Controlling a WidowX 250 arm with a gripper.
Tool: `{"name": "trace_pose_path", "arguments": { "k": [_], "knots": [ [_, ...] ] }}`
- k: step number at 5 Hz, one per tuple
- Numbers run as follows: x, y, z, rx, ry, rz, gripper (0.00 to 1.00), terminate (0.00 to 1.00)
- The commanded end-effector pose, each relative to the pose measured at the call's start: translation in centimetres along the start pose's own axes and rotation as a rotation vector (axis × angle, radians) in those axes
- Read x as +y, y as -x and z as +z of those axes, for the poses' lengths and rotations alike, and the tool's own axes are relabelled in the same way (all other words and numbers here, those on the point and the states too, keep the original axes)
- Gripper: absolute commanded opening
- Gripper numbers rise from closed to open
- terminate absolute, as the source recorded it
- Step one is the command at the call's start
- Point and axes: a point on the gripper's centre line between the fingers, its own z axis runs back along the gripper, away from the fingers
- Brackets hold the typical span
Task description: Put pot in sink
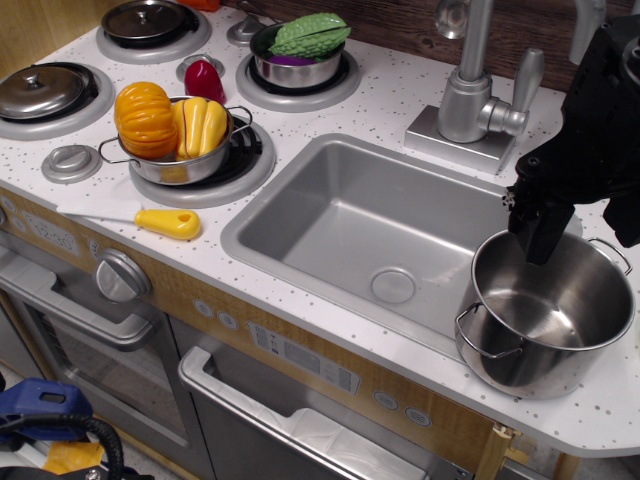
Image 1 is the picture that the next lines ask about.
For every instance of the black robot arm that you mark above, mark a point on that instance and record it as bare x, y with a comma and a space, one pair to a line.
607, 79

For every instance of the small steel two-handled pot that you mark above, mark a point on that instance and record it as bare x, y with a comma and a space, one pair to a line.
172, 172

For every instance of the orange toy pumpkin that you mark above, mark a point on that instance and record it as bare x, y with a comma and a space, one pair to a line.
144, 120

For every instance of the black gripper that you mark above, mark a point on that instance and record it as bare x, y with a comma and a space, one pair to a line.
577, 166

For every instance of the red toy pepper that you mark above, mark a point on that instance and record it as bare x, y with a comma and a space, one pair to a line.
202, 79

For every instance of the steel lid back burner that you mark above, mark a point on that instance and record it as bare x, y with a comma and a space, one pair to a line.
143, 20

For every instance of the green toy bitter gourd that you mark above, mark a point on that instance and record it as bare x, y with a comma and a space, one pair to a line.
310, 36

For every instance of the steel lid front left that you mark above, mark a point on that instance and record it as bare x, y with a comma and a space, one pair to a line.
40, 91

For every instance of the toy oven door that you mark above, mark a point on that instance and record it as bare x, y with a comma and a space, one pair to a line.
123, 357

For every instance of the toy dishwasher door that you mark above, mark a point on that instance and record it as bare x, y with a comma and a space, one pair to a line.
261, 424

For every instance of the grey stove knob back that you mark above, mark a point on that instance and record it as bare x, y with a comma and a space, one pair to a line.
242, 32

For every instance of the yellow toy bell pepper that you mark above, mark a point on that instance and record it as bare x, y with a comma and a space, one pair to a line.
201, 125

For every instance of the blue clamp tool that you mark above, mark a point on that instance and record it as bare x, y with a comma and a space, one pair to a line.
34, 396

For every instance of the orange object at top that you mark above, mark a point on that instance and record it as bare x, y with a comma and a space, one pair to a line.
202, 5

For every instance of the purple toy eggplant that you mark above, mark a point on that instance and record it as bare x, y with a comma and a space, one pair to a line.
285, 60

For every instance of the silver toy faucet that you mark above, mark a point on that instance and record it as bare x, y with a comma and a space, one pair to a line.
471, 126

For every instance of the grey toy sink basin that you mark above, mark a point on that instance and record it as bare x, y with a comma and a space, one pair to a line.
381, 234

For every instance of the small steel saucepan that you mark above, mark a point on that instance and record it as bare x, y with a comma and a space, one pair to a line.
290, 77

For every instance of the large steel pot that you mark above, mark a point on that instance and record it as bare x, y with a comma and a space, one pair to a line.
533, 331

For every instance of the grey oven dial knob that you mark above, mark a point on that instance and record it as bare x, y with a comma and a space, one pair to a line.
119, 278

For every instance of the silver ladle on wall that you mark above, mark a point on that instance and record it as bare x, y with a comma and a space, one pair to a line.
451, 18

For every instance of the yellow handled toy knife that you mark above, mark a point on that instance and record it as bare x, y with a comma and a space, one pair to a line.
179, 224

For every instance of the grey stove knob left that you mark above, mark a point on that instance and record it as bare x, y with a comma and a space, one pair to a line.
71, 164

